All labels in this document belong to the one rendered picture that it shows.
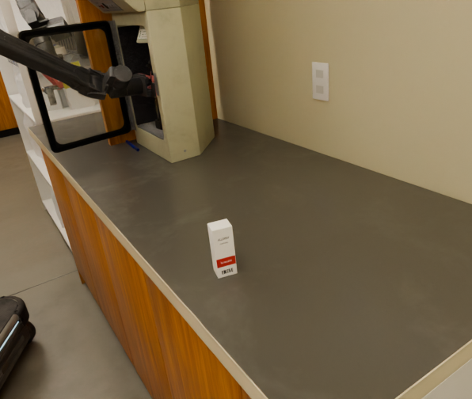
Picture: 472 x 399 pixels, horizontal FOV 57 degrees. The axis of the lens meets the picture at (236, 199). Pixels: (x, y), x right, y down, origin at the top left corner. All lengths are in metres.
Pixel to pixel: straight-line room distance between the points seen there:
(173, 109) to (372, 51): 0.62
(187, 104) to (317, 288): 0.84
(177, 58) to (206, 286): 0.81
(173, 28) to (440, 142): 0.82
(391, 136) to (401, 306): 0.60
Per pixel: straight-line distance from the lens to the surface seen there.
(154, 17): 1.39
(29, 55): 1.38
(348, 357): 0.70
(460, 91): 1.13
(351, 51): 1.32
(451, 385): 0.78
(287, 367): 0.68
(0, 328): 2.17
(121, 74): 1.44
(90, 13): 1.72
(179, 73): 1.43
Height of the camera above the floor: 1.44
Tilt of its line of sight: 26 degrees down
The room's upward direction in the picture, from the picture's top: 6 degrees counter-clockwise
